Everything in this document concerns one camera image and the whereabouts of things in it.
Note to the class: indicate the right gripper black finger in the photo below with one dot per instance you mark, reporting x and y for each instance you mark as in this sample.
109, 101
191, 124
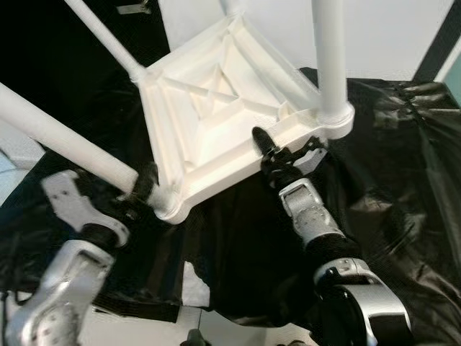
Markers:
314, 150
263, 142

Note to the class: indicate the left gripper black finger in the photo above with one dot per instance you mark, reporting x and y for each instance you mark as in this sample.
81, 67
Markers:
147, 180

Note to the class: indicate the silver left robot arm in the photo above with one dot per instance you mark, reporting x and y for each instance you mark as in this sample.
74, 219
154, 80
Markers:
61, 288

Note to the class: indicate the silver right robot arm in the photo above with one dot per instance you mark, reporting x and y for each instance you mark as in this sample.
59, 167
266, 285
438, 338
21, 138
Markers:
317, 223

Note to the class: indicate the black plastic table cover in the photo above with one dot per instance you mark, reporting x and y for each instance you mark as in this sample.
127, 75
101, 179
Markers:
403, 216

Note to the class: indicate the black door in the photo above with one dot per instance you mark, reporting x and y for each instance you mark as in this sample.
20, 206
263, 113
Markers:
57, 50

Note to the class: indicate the green glass panel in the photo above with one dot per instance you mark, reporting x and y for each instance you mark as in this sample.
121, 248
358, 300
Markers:
454, 72

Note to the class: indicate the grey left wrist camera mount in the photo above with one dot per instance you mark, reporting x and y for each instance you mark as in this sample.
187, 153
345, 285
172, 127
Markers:
66, 196

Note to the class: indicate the black frame post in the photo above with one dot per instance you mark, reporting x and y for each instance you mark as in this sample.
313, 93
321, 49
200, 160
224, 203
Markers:
436, 43

